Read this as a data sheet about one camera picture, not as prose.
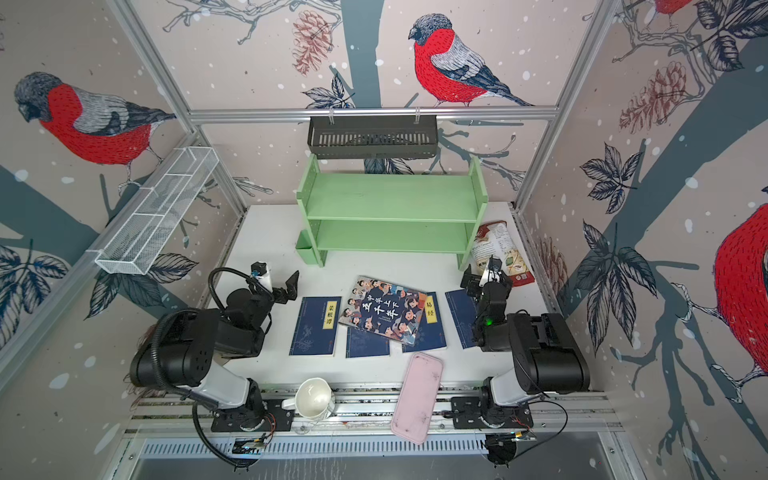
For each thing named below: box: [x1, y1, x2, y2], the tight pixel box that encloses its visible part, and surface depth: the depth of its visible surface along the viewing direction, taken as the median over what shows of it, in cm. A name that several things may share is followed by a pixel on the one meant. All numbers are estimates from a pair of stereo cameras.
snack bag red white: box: [471, 220, 535, 287], surface depth 102 cm
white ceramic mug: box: [281, 378, 336, 419], surface depth 72 cm
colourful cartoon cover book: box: [338, 275, 427, 347], surface depth 90 cm
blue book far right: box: [444, 289, 478, 349], surface depth 91 cm
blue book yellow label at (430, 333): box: [402, 292, 447, 353], surface depth 89 cm
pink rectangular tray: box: [390, 352, 444, 445], surface depth 76 cm
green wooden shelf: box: [295, 154, 488, 271], surface depth 93 cm
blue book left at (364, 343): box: [346, 327, 390, 359], surface depth 86 cm
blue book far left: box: [289, 296, 342, 357], surface depth 90 cm
